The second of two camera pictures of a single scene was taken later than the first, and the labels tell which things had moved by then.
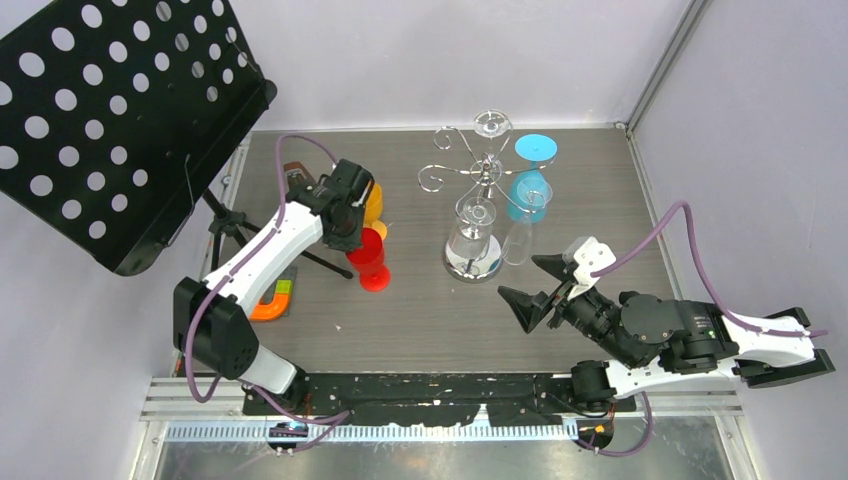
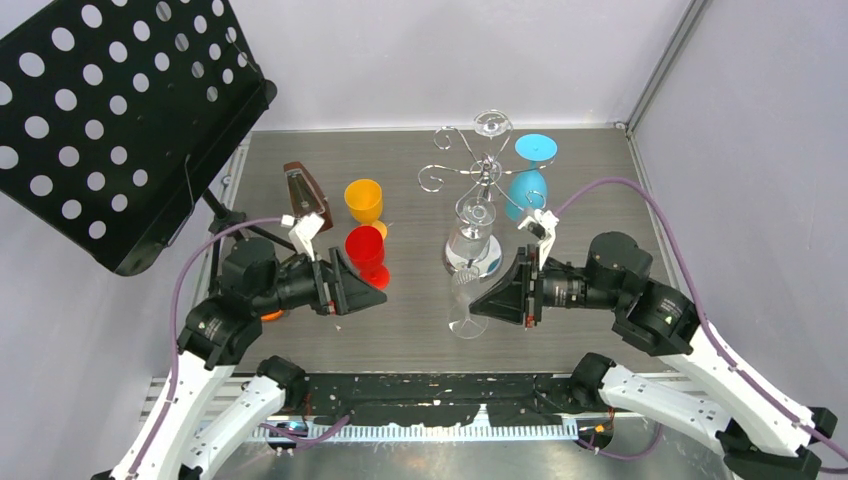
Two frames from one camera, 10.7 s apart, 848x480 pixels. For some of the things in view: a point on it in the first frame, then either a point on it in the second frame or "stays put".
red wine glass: [368, 260] stays put
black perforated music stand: [110, 112] stays put
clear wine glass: [532, 194] -> [466, 280]
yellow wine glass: [373, 210] stays put
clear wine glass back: [492, 123] stays put
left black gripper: [354, 240] -> [347, 287]
